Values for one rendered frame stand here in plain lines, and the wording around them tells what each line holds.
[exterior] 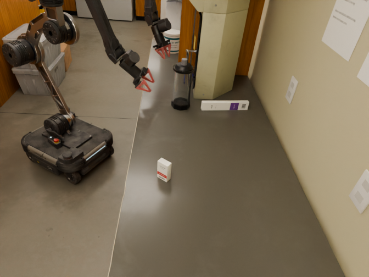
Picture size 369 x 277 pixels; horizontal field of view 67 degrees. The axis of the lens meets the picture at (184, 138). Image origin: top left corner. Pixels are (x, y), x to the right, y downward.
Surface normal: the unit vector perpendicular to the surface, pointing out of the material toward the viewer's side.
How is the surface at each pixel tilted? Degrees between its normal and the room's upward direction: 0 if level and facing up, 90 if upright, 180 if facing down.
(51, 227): 0
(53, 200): 0
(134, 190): 1
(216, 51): 90
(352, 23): 90
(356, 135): 90
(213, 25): 90
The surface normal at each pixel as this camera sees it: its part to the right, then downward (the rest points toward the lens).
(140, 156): 0.08, -0.79
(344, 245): -1.00, -0.04
